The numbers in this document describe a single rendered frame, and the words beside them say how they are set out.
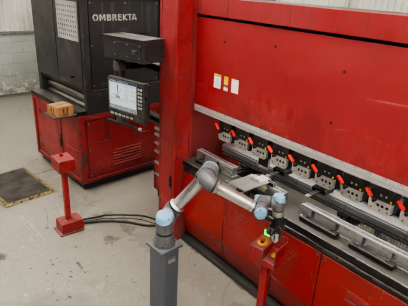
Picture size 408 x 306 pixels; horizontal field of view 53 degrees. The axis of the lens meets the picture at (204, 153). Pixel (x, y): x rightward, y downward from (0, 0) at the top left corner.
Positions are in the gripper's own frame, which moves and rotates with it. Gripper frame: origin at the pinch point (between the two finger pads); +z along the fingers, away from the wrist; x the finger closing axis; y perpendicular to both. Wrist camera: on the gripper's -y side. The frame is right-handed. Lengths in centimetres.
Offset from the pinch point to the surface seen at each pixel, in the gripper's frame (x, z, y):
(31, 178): 352, 81, 5
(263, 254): 4.4, 9.4, -5.1
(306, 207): -3.1, -8.5, 37.6
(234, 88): 77, -76, 58
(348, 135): -25, -71, 38
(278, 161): 25, -34, 44
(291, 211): 8.6, -0.2, 38.0
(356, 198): -38, -33, 32
